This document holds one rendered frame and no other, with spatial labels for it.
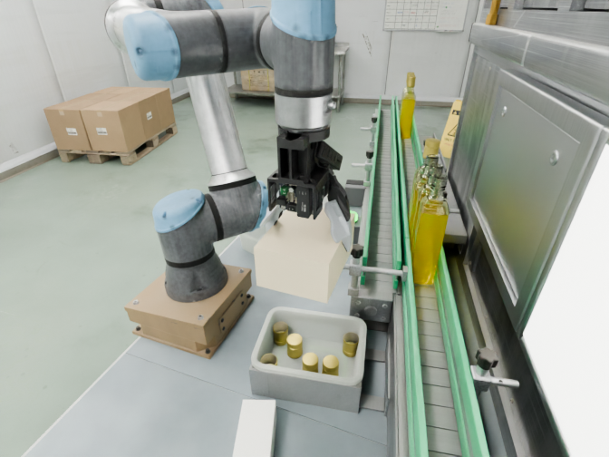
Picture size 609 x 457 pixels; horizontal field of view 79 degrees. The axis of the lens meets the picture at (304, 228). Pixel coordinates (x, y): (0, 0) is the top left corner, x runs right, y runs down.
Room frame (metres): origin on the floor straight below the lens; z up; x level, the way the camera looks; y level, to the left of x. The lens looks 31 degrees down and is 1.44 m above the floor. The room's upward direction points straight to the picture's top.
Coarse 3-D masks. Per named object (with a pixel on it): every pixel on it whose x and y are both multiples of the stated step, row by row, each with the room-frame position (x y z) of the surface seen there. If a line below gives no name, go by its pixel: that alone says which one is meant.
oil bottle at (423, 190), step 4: (424, 184) 0.77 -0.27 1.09; (420, 188) 0.76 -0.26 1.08; (424, 188) 0.75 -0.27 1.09; (428, 188) 0.74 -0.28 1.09; (420, 192) 0.74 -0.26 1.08; (424, 192) 0.74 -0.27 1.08; (428, 192) 0.73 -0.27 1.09; (420, 196) 0.74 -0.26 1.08; (424, 196) 0.73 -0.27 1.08; (416, 200) 0.77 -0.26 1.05; (416, 204) 0.76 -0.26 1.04; (416, 208) 0.75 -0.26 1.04; (416, 212) 0.74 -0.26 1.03; (416, 216) 0.73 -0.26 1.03; (412, 220) 0.77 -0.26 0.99; (416, 220) 0.73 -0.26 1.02; (412, 224) 0.76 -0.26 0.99; (412, 228) 0.74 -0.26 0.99; (412, 232) 0.74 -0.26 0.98; (412, 236) 0.73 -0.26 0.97; (412, 240) 0.73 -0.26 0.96
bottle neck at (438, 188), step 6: (438, 174) 0.71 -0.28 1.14; (444, 174) 0.70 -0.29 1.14; (432, 180) 0.70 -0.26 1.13; (438, 180) 0.69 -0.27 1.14; (444, 180) 0.68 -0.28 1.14; (432, 186) 0.69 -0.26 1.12; (438, 186) 0.68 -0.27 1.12; (444, 186) 0.69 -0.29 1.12; (432, 192) 0.69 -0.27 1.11; (438, 192) 0.68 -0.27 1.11; (444, 192) 0.69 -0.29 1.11; (432, 198) 0.69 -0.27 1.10; (438, 198) 0.68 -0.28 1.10
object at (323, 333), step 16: (272, 320) 0.60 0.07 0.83; (288, 320) 0.62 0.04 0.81; (304, 320) 0.61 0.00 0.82; (320, 320) 0.61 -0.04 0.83; (336, 320) 0.60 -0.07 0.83; (352, 320) 0.59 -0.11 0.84; (272, 336) 0.59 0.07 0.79; (304, 336) 0.61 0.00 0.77; (320, 336) 0.60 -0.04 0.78; (336, 336) 0.60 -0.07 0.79; (256, 352) 0.51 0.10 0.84; (272, 352) 0.56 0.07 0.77; (304, 352) 0.56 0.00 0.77; (320, 352) 0.56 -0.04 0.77; (336, 352) 0.56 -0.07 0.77; (256, 368) 0.47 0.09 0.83; (272, 368) 0.47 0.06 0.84; (288, 368) 0.47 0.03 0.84; (320, 368) 0.52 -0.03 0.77; (352, 368) 0.52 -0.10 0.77; (352, 384) 0.43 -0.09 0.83
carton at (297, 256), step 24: (288, 216) 0.56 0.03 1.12; (312, 216) 0.56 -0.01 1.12; (264, 240) 0.48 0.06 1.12; (288, 240) 0.48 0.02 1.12; (312, 240) 0.48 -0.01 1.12; (264, 264) 0.46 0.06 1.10; (288, 264) 0.44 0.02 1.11; (312, 264) 0.43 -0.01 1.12; (336, 264) 0.46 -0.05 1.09; (288, 288) 0.44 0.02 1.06; (312, 288) 0.43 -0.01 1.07
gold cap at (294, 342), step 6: (288, 336) 0.57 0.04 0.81; (294, 336) 0.57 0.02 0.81; (300, 336) 0.57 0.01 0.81; (288, 342) 0.55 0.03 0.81; (294, 342) 0.55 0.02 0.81; (300, 342) 0.55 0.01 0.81; (288, 348) 0.55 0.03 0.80; (294, 348) 0.55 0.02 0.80; (300, 348) 0.55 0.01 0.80; (288, 354) 0.55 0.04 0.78; (294, 354) 0.55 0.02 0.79; (300, 354) 0.55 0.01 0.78
